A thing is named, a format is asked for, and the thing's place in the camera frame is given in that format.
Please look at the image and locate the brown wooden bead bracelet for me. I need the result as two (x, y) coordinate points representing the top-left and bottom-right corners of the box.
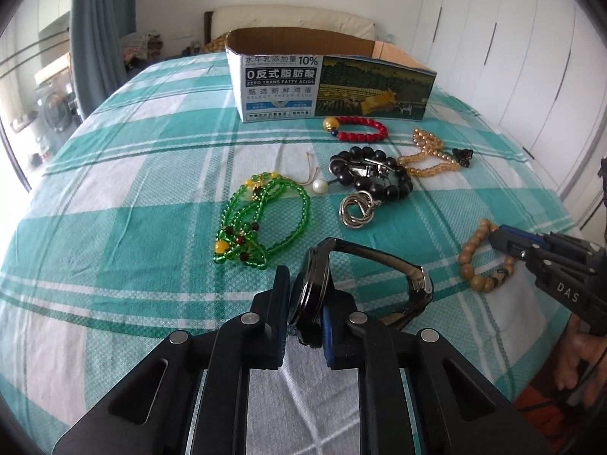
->
(457, 218), (518, 294)

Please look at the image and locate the amber bead necklace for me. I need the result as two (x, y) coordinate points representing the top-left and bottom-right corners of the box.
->
(397, 126), (462, 179)

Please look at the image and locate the black wristwatch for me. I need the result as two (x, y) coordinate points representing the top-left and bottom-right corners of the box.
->
(288, 237), (434, 347)

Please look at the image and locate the silver knot ring charm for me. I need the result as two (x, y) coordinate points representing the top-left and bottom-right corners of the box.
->
(338, 191), (382, 229)

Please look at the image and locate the green bead necklace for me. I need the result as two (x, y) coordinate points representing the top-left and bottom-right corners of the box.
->
(212, 170), (313, 272)

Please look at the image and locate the person right hand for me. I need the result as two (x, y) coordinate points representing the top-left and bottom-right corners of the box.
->
(554, 314), (606, 408)

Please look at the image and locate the white wardrobe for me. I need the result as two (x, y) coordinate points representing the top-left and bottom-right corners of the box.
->
(410, 0), (606, 225)

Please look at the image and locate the teal plaid bed sheet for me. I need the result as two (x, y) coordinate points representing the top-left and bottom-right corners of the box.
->
(1, 53), (574, 452)

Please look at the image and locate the printed cardboard box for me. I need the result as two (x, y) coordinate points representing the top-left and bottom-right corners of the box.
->
(225, 27), (436, 122)

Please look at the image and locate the washing machine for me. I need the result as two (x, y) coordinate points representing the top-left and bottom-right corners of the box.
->
(34, 52), (82, 153)

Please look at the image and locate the black framed glass door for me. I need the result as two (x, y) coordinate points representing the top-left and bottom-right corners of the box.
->
(1, 25), (69, 191)

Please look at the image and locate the cream padded headboard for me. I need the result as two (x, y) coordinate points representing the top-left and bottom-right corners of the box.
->
(203, 4), (377, 44)

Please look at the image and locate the pile of clothes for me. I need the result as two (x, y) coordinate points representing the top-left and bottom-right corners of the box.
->
(120, 32), (164, 65)

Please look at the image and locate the blue curtain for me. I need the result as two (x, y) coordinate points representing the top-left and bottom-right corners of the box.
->
(69, 0), (136, 118)

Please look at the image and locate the black bead bracelet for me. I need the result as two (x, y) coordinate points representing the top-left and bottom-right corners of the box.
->
(328, 146), (415, 202)

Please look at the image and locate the white pearl on cord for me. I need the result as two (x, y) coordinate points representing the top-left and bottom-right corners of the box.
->
(302, 152), (328, 195)

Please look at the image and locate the red bead bracelet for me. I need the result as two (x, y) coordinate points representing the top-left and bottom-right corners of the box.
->
(322, 114), (390, 144)

